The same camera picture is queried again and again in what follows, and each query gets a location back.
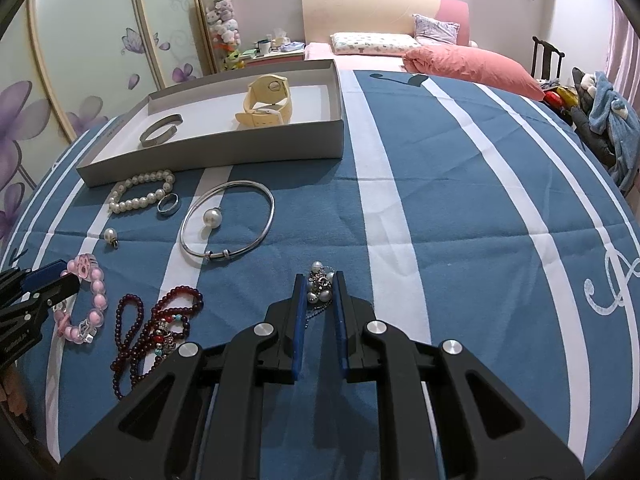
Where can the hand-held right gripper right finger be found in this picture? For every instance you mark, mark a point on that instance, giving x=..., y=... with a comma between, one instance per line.
x=342, y=320

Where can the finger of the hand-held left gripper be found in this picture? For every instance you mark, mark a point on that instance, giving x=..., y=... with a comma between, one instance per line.
x=57, y=287
x=44, y=276

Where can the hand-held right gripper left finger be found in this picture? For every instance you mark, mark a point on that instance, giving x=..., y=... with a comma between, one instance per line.
x=300, y=320

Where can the small pearl pendant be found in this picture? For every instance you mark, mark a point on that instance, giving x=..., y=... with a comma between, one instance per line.
x=109, y=234

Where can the thin silver bangle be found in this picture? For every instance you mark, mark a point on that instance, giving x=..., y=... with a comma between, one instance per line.
x=226, y=257

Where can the large pearl bead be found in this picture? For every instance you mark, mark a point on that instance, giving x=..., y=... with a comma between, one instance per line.
x=211, y=218

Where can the grey cardboard box tray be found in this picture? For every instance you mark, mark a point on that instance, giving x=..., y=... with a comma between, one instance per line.
x=210, y=110

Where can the person's left hand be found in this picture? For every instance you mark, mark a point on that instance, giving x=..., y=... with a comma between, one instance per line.
x=12, y=392

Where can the cream wrist watch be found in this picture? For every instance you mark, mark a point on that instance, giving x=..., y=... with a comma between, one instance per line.
x=262, y=92

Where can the pink nightstand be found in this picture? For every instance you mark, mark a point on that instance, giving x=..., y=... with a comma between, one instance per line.
x=272, y=57

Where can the pink bed sheet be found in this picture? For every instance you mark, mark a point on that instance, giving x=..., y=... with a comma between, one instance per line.
x=320, y=52

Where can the flower print sliding wardrobe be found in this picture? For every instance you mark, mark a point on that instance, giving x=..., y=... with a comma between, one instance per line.
x=100, y=10

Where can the white mug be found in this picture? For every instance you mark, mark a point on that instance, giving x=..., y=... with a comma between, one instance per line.
x=264, y=47

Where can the white patterned pillow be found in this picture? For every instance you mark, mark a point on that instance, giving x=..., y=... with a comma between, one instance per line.
x=370, y=44

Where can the pink pillow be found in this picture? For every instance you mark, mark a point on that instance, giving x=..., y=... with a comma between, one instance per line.
x=465, y=67

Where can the small floral pillow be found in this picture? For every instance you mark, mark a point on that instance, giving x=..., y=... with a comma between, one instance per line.
x=435, y=27

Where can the red and yellow toy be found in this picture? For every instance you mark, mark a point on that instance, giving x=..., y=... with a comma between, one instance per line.
x=557, y=97

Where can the stack of plush toys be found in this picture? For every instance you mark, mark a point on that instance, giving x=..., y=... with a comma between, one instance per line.
x=222, y=20

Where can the cream and pink headboard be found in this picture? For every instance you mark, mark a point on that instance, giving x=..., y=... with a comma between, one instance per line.
x=360, y=10

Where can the dark clothing pile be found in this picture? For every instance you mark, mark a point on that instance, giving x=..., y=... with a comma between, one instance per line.
x=585, y=125

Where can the dark wooden chair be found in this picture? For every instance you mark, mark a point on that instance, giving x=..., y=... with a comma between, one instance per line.
x=542, y=57

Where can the light blue garment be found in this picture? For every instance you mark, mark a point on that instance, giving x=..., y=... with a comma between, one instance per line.
x=615, y=115

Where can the pink curtain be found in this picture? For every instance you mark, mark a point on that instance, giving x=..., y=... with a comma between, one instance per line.
x=625, y=55

